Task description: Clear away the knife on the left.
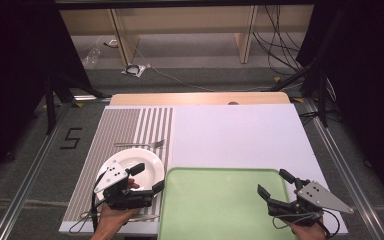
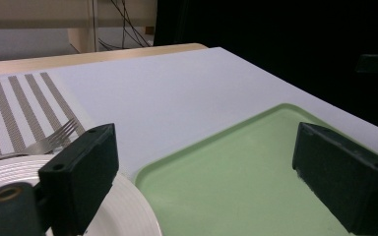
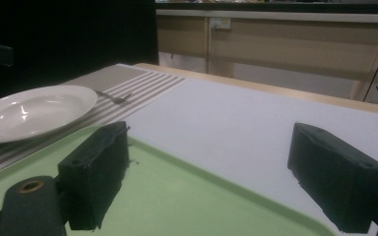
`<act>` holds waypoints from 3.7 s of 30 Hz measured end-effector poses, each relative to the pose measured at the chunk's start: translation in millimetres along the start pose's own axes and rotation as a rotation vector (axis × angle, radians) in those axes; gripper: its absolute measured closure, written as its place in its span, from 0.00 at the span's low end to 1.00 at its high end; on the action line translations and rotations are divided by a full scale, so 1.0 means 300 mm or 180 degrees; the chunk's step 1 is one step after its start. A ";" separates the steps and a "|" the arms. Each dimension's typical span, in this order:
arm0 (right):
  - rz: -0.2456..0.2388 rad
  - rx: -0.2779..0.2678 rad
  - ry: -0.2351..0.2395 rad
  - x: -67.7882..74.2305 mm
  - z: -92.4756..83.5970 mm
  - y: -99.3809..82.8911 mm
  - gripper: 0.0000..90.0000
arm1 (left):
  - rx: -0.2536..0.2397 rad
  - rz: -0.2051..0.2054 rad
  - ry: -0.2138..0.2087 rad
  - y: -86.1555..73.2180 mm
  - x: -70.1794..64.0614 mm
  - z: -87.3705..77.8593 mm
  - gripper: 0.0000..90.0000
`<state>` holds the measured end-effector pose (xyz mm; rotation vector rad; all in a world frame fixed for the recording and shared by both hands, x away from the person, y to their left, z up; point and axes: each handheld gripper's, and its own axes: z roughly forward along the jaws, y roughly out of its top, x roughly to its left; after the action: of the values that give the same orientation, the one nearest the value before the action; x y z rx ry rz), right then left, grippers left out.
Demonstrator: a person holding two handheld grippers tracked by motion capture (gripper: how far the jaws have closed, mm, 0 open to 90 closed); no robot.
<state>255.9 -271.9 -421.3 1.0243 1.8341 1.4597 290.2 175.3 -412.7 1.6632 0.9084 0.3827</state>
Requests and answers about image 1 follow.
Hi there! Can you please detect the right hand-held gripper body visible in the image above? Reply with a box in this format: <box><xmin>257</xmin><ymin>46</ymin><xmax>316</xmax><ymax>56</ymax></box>
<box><xmin>267</xmin><ymin>180</ymin><xmax>355</xmax><ymax>228</ymax></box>

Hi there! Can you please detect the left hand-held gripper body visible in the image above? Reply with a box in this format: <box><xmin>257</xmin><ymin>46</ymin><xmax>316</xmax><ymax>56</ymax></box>
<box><xmin>93</xmin><ymin>159</ymin><xmax>155</xmax><ymax>211</ymax></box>

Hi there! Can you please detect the white plate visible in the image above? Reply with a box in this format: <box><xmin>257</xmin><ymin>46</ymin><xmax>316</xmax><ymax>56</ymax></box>
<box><xmin>95</xmin><ymin>147</ymin><xmax>166</xmax><ymax>202</ymax></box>

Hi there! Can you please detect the silver fork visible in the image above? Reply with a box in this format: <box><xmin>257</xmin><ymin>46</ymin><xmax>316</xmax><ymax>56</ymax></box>
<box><xmin>114</xmin><ymin>139</ymin><xmax>166</xmax><ymax>150</ymax></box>

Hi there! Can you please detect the green tray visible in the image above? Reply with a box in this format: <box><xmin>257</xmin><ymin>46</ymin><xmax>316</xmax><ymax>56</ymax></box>
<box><xmin>157</xmin><ymin>166</ymin><xmax>298</xmax><ymax>240</ymax></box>

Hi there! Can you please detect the person's right hand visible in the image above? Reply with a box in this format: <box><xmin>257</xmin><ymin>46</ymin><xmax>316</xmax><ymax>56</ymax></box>
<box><xmin>291</xmin><ymin>217</ymin><xmax>328</xmax><ymax>240</ymax></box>

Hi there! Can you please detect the person's left hand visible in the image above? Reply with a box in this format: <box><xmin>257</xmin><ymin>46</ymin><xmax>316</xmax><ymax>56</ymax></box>
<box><xmin>91</xmin><ymin>178</ymin><xmax>141</xmax><ymax>240</ymax></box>

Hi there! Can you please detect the striped grey placemat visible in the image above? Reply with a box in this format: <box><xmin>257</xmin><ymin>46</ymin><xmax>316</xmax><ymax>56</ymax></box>
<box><xmin>61</xmin><ymin>106</ymin><xmax>175</xmax><ymax>224</ymax></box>

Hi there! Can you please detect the white table board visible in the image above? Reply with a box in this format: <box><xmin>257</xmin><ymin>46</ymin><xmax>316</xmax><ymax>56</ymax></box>
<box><xmin>58</xmin><ymin>103</ymin><xmax>349</xmax><ymax>236</ymax></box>

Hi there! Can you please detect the black metal stand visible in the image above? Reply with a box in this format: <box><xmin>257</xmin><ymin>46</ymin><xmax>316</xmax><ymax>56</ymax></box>
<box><xmin>43</xmin><ymin>68</ymin><xmax>106</xmax><ymax>136</ymax></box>
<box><xmin>269</xmin><ymin>8</ymin><xmax>334</xmax><ymax>128</ymax></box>

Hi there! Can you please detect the wooden table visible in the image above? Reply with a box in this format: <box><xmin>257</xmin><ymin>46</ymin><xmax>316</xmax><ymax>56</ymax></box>
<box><xmin>109</xmin><ymin>92</ymin><xmax>292</xmax><ymax>107</ymax></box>

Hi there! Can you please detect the clear plastic bottle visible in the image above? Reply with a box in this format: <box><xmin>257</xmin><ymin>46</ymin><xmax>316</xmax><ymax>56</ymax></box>
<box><xmin>82</xmin><ymin>47</ymin><xmax>101</xmax><ymax>68</ymax></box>

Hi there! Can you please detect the black curtain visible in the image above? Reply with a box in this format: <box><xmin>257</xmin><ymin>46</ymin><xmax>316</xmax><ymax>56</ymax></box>
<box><xmin>0</xmin><ymin>0</ymin><xmax>93</xmax><ymax>189</ymax></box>
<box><xmin>295</xmin><ymin>0</ymin><xmax>384</xmax><ymax>204</ymax></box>

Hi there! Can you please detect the wooden background desk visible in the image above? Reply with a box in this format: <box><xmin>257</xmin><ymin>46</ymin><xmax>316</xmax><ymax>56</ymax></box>
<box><xmin>59</xmin><ymin>4</ymin><xmax>314</xmax><ymax>66</ymax></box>

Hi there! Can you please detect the right hand-held gripper cable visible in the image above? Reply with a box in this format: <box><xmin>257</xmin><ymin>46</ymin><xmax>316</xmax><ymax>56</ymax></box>
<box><xmin>272</xmin><ymin>208</ymin><xmax>341</xmax><ymax>240</ymax></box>

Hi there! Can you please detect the metal floor rail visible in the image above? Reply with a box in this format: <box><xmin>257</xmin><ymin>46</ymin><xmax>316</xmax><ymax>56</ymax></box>
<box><xmin>0</xmin><ymin>105</ymin><xmax>71</xmax><ymax>240</ymax></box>
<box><xmin>303</xmin><ymin>99</ymin><xmax>384</xmax><ymax>240</ymax></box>

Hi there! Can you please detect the white floor cable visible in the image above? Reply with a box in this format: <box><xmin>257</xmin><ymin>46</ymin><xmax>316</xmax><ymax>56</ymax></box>
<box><xmin>135</xmin><ymin>49</ymin><xmax>272</xmax><ymax>93</ymax></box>

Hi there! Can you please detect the bagged black cable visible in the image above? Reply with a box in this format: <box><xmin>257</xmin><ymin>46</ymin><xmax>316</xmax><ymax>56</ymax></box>
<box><xmin>121</xmin><ymin>63</ymin><xmax>147</xmax><ymax>79</ymax></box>

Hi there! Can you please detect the hanging black cable bundle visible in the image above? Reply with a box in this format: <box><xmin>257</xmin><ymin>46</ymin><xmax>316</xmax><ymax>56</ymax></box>
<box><xmin>252</xmin><ymin>4</ymin><xmax>303</xmax><ymax>77</ymax></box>

